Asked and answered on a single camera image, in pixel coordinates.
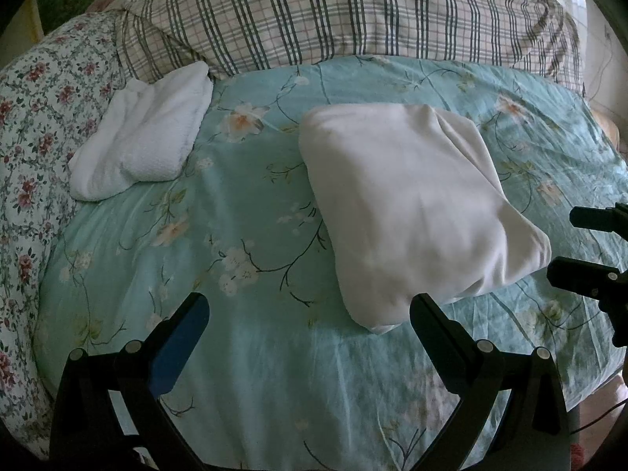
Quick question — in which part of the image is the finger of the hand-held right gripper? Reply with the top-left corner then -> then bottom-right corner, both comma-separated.
569,202 -> 628,237
546,255 -> 628,305

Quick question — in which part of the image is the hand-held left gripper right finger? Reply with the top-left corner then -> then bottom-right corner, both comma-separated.
407,293 -> 573,471

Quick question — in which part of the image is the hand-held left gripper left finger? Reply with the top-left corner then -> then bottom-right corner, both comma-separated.
49,292 -> 212,471

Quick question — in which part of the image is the white garment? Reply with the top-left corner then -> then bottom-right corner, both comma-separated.
297,103 -> 553,336

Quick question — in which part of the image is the teal floral bedsheet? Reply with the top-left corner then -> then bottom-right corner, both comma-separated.
33,54 -> 628,471

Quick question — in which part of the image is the white folded towel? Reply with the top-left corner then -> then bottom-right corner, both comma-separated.
68,61 -> 215,202

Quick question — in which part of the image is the pink floral bedsheet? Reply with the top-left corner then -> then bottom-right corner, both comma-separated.
0,10 -> 129,452

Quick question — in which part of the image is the plaid pillow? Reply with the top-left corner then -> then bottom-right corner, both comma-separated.
115,0 -> 586,95

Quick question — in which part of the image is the thin dark cable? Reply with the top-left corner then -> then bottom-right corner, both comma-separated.
581,22 -> 615,105
569,396 -> 628,433

